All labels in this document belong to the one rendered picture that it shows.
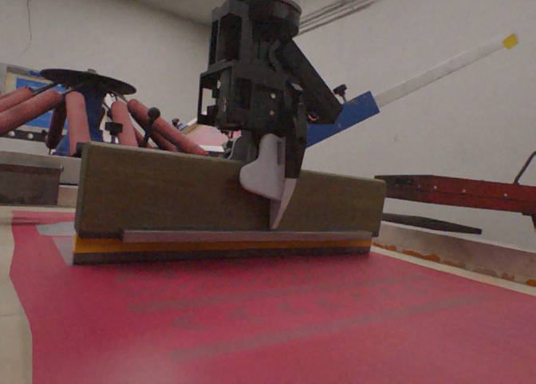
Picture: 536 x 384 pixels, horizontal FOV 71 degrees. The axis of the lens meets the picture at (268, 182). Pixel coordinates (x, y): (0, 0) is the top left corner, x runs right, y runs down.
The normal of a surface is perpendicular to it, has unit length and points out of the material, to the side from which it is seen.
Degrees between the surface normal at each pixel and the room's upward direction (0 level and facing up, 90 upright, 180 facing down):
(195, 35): 90
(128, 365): 0
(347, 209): 95
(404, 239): 90
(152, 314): 0
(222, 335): 0
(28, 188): 90
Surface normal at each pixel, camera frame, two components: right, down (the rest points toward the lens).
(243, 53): 0.58, 0.07
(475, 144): -0.81, -0.08
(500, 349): 0.11, -0.99
